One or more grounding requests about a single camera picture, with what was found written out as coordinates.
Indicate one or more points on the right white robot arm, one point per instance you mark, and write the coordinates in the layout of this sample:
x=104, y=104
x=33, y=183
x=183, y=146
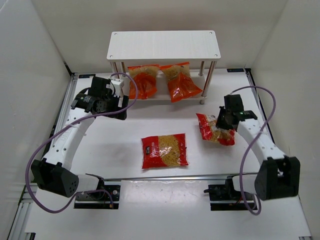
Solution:
x=279, y=175

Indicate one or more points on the red fusilli bag with labels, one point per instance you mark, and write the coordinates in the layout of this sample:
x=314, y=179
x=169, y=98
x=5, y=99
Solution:
x=210, y=132

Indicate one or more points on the red fusilli pasta bag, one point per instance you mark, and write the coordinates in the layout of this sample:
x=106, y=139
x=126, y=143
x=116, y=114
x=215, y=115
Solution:
x=164, y=151

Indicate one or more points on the orange macaroni pasta bag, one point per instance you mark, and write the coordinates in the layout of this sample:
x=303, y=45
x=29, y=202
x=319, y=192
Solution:
x=179, y=82

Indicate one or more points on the aluminium rail at table edge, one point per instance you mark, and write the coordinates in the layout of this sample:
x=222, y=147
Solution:
x=205, y=177

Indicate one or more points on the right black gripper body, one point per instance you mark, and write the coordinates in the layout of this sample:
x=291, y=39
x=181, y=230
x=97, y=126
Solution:
x=222, y=120

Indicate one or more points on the white two-tier shelf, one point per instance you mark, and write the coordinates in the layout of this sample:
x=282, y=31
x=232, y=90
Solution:
x=198, y=47

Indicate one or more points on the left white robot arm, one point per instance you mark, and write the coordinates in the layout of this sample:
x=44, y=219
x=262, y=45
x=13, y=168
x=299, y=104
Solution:
x=53, y=172

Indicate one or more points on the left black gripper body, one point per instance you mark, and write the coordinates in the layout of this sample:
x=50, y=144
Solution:
x=122, y=107

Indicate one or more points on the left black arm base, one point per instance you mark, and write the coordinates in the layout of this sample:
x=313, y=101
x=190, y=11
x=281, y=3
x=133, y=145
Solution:
x=101, y=200

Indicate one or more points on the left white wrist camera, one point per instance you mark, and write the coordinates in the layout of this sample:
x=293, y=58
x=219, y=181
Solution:
x=117, y=84

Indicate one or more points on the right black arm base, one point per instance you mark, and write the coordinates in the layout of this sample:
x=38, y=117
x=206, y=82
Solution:
x=224, y=197

